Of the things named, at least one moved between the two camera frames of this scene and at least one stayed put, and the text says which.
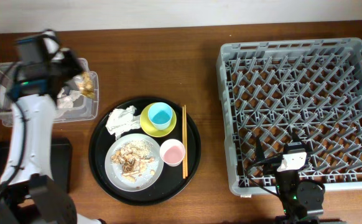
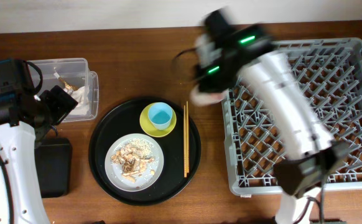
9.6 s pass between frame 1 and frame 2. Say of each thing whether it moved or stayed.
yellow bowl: stayed
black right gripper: moved
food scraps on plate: stayed
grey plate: stayed
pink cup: moved
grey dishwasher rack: stayed
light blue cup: stayed
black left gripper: moved
